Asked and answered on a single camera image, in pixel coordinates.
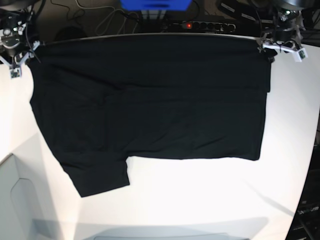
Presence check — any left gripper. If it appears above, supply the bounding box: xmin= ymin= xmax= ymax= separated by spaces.
xmin=262 ymin=25 xmax=300 ymax=50

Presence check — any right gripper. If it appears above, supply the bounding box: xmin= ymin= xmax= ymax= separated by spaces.
xmin=0 ymin=24 xmax=28 ymax=65

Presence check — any black T-shirt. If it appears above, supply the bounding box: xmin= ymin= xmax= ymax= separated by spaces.
xmin=28 ymin=35 xmax=271 ymax=197

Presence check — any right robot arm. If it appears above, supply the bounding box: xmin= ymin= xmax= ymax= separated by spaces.
xmin=0 ymin=0 xmax=46 ymax=68

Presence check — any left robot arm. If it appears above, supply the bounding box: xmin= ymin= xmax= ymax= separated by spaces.
xmin=260 ymin=0 xmax=315 ymax=52

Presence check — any white power strip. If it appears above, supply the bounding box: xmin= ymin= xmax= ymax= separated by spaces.
xmin=168 ymin=21 xmax=237 ymax=34

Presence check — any blue plastic box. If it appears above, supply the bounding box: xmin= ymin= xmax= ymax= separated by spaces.
xmin=120 ymin=0 xmax=192 ymax=11

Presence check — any grey plastic bin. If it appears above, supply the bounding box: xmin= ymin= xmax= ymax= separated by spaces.
xmin=0 ymin=152 xmax=63 ymax=240

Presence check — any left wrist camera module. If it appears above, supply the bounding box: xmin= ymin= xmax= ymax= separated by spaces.
xmin=292 ymin=48 xmax=308 ymax=63

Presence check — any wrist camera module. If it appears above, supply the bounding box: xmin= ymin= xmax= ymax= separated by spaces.
xmin=9 ymin=67 xmax=22 ymax=79
xmin=292 ymin=48 xmax=308 ymax=63

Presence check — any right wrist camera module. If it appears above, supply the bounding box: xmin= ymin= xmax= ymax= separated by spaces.
xmin=9 ymin=67 xmax=22 ymax=79

